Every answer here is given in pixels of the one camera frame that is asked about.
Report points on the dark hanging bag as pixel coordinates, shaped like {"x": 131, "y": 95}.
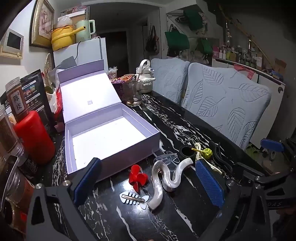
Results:
{"x": 151, "y": 42}

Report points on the pearl wavy hair claw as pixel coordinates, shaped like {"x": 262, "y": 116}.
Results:
{"x": 157, "y": 194}

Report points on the black snack pouch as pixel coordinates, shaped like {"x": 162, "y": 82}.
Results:
{"x": 37, "y": 95}

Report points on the white fridge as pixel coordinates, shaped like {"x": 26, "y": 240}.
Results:
{"x": 89, "y": 49}

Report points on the labelled brown jar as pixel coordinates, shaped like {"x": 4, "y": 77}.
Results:
{"x": 18, "y": 102}

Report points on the pale green electric kettle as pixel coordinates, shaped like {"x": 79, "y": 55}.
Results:
{"x": 84, "y": 30}

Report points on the white character kettle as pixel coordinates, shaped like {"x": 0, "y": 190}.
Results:
{"x": 145, "y": 78}

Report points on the gold framed picture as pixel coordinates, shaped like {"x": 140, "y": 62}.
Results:
{"x": 42, "y": 23}

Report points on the bamboo pole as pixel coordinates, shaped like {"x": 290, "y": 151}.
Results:
{"x": 249, "y": 34}

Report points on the glass jars at left edge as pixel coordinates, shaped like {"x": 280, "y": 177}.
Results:
{"x": 18, "y": 185}

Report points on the clear hair claw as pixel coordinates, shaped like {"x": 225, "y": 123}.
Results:
{"x": 165, "y": 160}

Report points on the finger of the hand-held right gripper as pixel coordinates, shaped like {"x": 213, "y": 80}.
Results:
{"x": 252, "y": 169}
{"x": 272, "y": 144}

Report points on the white crumpled plastic bag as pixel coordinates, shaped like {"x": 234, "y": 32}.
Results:
{"x": 52, "y": 102}

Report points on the red snack bag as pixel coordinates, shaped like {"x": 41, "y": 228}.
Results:
{"x": 59, "y": 99}

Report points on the dark door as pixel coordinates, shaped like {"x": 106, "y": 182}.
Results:
{"x": 121, "y": 53}

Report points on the black band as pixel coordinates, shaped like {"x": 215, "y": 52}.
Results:
{"x": 182, "y": 151}

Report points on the yellow cooking pot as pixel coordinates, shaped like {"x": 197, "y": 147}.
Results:
{"x": 61, "y": 38}

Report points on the cream wall intercom panel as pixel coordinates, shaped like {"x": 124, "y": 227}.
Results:
{"x": 13, "y": 42}

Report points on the woven round tray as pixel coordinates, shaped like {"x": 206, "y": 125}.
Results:
{"x": 49, "y": 67}

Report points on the black hair claw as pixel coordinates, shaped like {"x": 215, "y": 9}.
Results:
{"x": 219, "y": 160}

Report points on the row of bottles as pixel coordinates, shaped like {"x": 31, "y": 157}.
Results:
{"x": 238, "y": 54}

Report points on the lavender gift box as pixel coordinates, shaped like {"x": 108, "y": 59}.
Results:
{"x": 101, "y": 139}

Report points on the dark lid jar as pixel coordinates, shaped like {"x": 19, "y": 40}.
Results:
{"x": 30, "y": 165}

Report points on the leaf pattern covered chair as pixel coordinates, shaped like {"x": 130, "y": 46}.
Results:
{"x": 222, "y": 104}
{"x": 168, "y": 78}

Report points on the clear plastic cup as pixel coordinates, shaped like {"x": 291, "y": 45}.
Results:
{"x": 112, "y": 72}

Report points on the cream hair claw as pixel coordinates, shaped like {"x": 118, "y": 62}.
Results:
{"x": 198, "y": 146}

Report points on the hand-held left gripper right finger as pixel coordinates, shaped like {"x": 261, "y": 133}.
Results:
{"x": 209, "y": 183}

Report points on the red canister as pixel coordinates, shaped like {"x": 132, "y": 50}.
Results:
{"x": 34, "y": 139}

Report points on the green slipper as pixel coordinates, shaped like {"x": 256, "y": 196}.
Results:
{"x": 257, "y": 154}
{"x": 249, "y": 150}

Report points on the glass cup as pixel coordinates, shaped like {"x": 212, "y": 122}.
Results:
{"x": 131, "y": 96}

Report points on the pink cloth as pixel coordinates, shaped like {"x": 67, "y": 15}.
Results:
{"x": 251, "y": 74}

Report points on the clear plastic bag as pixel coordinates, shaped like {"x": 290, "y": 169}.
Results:
{"x": 64, "y": 22}

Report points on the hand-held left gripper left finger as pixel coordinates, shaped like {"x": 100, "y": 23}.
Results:
{"x": 86, "y": 179}

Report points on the white fishbone hair clip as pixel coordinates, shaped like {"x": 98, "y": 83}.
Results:
{"x": 141, "y": 204}

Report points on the purple instant noodle cup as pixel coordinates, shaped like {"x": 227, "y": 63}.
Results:
{"x": 118, "y": 88}

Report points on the small pink box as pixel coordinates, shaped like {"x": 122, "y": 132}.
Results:
{"x": 59, "y": 127}

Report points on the green tote bag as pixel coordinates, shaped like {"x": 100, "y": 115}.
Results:
{"x": 193, "y": 18}
{"x": 205, "y": 47}
{"x": 177, "y": 42}

